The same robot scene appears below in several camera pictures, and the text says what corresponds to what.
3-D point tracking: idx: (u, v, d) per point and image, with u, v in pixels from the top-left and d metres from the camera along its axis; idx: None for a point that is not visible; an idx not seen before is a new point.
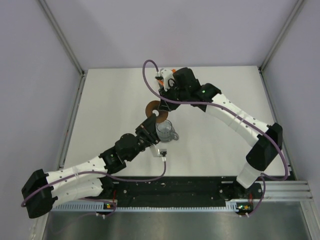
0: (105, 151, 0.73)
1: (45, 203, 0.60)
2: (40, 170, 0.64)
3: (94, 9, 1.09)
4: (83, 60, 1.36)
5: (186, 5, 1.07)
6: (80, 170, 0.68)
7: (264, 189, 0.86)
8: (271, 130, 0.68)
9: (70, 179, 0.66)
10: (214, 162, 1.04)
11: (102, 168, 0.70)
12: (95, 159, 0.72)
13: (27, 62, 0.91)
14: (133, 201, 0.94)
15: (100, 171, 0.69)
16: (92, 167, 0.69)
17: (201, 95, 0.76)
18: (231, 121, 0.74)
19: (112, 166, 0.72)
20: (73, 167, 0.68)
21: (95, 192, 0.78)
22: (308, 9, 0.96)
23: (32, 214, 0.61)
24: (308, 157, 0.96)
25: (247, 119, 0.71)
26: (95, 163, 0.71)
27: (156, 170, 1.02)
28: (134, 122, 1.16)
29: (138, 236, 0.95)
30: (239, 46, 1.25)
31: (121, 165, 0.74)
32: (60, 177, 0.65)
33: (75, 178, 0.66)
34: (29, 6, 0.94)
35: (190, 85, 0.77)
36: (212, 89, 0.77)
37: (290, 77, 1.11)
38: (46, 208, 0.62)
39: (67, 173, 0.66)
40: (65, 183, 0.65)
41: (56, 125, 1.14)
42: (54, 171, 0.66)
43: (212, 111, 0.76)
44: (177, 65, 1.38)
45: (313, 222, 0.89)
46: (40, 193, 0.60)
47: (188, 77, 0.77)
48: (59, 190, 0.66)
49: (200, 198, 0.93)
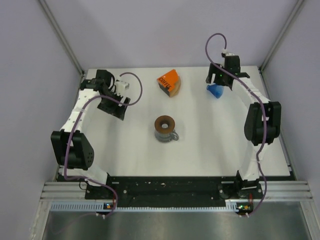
0: (83, 84, 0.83)
1: (84, 142, 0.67)
2: (54, 131, 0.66)
3: (95, 10, 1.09)
4: (83, 60, 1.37)
5: (186, 6, 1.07)
6: (82, 106, 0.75)
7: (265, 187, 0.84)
8: (270, 104, 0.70)
9: (82, 117, 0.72)
10: (215, 161, 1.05)
11: (93, 92, 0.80)
12: (82, 94, 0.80)
13: (26, 63, 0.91)
14: (133, 201, 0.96)
15: (95, 95, 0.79)
16: (86, 98, 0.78)
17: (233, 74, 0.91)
18: (245, 95, 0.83)
19: (100, 83, 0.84)
20: (74, 109, 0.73)
21: (103, 175, 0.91)
22: (307, 10, 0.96)
23: (83, 160, 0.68)
24: (308, 157, 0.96)
25: (255, 93, 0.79)
26: (86, 95, 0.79)
27: (157, 171, 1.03)
28: (135, 122, 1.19)
29: (138, 236, 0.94)
30: (239, 46, 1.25)
31: (105, 89, 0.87)
32: (74, 121, 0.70)
33: (84, 114, 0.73)
34: (29, 7, 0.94)
35: (232, 68, 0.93)
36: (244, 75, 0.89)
37: (290, 77, 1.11)
38: (88, 148, 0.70)
39: (76, 116, 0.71)
40: (82, 122, 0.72)
41: (56, 125, 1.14)
42: (66, 123, 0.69)
43: (236, 87, 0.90)
44: (177, 65, 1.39)
45: (313, 221, 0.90)
46: (73, 138, 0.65)
47: (232, 61, 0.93)
48: (83, 131, 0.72)
49: (201, 198, 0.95)
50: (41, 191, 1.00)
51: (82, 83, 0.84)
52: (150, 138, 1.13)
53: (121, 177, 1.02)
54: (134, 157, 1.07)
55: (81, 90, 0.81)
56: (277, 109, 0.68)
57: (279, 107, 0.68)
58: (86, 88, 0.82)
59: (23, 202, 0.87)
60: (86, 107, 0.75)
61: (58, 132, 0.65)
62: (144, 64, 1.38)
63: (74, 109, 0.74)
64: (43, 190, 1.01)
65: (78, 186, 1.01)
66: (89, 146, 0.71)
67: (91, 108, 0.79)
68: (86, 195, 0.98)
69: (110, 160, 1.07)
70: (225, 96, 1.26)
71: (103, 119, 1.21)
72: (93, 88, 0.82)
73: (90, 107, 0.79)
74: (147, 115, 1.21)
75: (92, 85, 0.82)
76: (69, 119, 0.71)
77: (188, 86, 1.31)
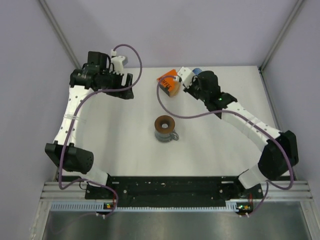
0: (73, 78, 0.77)
1: (80, 153, 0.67)
2: (47, 145, 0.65)
3: (95, 10, 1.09)
4: (83, 60, 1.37)
5: (186, 6, 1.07)
6: (73, 112, 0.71)
7: (266, 193, 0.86)
8: (282, 136, 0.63)
9: (75, 126, 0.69)
10: (215, 162, 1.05)
11: (84, 91, 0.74)
12: (73, 93, 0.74)
13: (26, 62, 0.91)
14: (133, 201, 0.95)
15: (87, 95, 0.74)
16: (78, 100, 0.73)
17: (217, 103, 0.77)
18: (243, 126, 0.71)
19: (91, 75, 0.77)
20: (65, 116, 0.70)
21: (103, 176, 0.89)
22: (307, 10, 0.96)
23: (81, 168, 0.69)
24: (308, 157, 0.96)
25: (259, 124, 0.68)
26: (77, 95, 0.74)
27: (161, 170, 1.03)
28: (136, 122, 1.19)
29: (138, 236, 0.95)
30: (240, 46, 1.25)
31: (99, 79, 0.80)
32: (67, 131, 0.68)
33: (77, 121, 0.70)
34: (29, 7, 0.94)
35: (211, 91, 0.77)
36: (229, 97, 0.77)
37: (289, 77, 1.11)
38: (86, 155, 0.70)
39: (68, 125, 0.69)
40: (75, 131, 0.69)
41: (56, 124, 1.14)
42: (58, 134, 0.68)
43: (227, 118, 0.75)
44: (178, 65, 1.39)
45: (313, 222, 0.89)
46: (68, 151, 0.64)
47: (212, 81, 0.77)
48: (79, 139, 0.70)
49: (201, 198, 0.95)
50: (41, 191, 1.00)
51: (72, 76, 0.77)
52: (150, 138, 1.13)
53: (121, 177, 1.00)
54: (135, 158, 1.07)
55: (72, 87, 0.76)
56: (292, 140, 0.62)
57: (294, 137, 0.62)
58: (77, 83, 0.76)
59: (22, 203, 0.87)
60: (78, 113, 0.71)
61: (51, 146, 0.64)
62: (144, 64, 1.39)
63: (66, 115, 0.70)
64: (43, 190, 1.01)
65: (77, 185, 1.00)
66: (87, 151, 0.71)
67: (85, 110, 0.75)
68: (86, 195, 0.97)
69: (111, 159, 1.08)
70: None
71: (103, 120, 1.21)
72: (84, 86, 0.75)
73: (84, 109, 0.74)
74: (147, 115, 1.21)
75: (83, 80, 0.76)
76: (61, 128, 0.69)
77: None
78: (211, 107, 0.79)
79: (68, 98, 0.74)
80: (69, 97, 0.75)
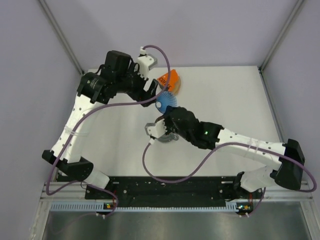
0: (82, 85, 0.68)
1: (74, 168, 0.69)
2: (45, 152, 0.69)
3: (95, 10, 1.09)
4: (83, 60, 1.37)
5: (186, 6, 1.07)
6: (73, 125, 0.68)
7: (264, 190, 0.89)
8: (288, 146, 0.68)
9: (72, 141, 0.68)
10: (215, 162, 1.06)
11: (89, 104, 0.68)
12: (78, 104, 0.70)
13: (27, 63, 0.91)
14: (134, 201, 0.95)
15: (91, 109, 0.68)
16: (80, 112, 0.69)
17: (205, 137, 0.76)
18: (246, 152, 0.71)
19: (101, 85, 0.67)
20: (65, 128, 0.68)
21: (104, 180, 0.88)
22: (307, 10, 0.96)
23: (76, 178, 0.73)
24: (308, 157, 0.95)
25: (261, 145, 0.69)
26: (81, 107, 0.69)
27: (163, 171, 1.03)
28: (137, 124, 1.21)
29: (138, 236, 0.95)
30: (240, 46, 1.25)
31: (112, 88, 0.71)
32: (63, 144, 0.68)
33: (75, 137, 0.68)
34: (29, 7, 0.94)
35: (194, 128, 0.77)
36: (213, 126, 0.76)
37: (289, 77, 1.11)
38: (82, 167, 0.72)
39: (66, 138, 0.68)
40: (72, 146, 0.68)
41: (56, 125, 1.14)
42: (56, 144, 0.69)
43: (225, 149, 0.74)
44: (178, 65, 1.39)
45: (313, 222, 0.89)
46: (61, 166, 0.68)
47: (190, 117, 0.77)
48: (76, 153, 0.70)
49: (201, 198, 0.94)
50: (41, 191, 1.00)
51: (81, 82, 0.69)
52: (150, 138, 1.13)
53: (121, 177, 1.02)
54: (136, 158, 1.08)
55: (78, 96, 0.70)
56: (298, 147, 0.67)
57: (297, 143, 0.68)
58: (85, 92, 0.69)
59: (23, 202, 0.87)
60: (78, 128, 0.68)
61: (47, 155, 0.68)
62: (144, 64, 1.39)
63: (66, 127, 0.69)
64: (43, 190, 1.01)
65: (79, 185, 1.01)
66: (84, 165, 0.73)
67: (89, 123, 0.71)
68: (86, 195, 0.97)
69: (112, 160, 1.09)
70: (226, 97, 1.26)
71: (105, 121, 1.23)
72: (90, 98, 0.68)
73: (87, 122, 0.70)
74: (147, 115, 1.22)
75: (92, 91, 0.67)
76: (60, 138, 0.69)
77: (188, 86, 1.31)
78: (201, 144, 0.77)
79: (73, 108, 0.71)
80: (74, 106, 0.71)
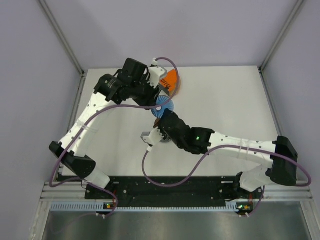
0: (99, 84, 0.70)
1: (79, 162, 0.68)
2: (52, 143, 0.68)
3: (95, 10, 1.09)
4: (83, 60, 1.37)
5: (186, 6, 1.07)
6: (86, 120, 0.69)
7: (262, 191, 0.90)
8: (279, 143, 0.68)
9: (82, 135, 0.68)
10: (214, 163, 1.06)
11: (103, 102, 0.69)
12: (93, 100, 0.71)
13: (27, 63, 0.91)
14: (134, 201, 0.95)
15: (105, 107, 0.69)
16: (94, 108, 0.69)
17: (195, 142, 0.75)
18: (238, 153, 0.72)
19: (117, 87, 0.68)
20: (77, 122, 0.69)
21: (104, 180, 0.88)
22: (307, 10, 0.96)
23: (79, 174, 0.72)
24: (308, 157, 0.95)
25: (252, 145, 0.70)
26: (96, 103, 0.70)
27: (163, 171, 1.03)
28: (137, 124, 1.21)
29: (138, 236, 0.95)
30: (239, 46, 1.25)
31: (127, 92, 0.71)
32: (72, 137, 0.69)
33: (84, 131, 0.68)
34: (29, 7, 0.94)
35: (186, 133, 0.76)
36: (204, 132, 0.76)
37: (289, 77, 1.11)
38: (86, 164, 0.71)
39: (76, 131, 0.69)
40: (80, 140, 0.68)
41: (56, 125, 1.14)
42: (65, 136, 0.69)
43: (218, 152, 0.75)
44: (177, 65, 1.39)
45: (313, 222, 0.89)
46: (66, 159, 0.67)
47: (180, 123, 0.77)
48: (82, 148, 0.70)
49: (201, 198, 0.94)
50: (41, 191, 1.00)
51: (99, 82, 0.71)
52: None
53: (121, 178, 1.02)
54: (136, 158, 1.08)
55: (95, 93, 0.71)
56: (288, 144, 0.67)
57: (287, 139, 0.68)
58: (102, 91, 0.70)
59: (23, 202, 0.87)
60: (90, 123, 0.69)
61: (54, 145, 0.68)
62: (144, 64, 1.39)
63: (78, 121, 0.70)
64: (43, 190, 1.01)
65: (80, 185, 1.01)
66: (88, 161, 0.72)
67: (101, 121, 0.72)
68: (86, 195, 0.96)
69: (112, 160, 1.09)
70: (226, 97, 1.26)
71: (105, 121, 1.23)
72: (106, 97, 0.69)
73: (100, 120, 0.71)
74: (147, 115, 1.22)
75: (108, 90, 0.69)
76: (70, 131, 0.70)
77: (188, 86, 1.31)
78: (194, 149, 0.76)
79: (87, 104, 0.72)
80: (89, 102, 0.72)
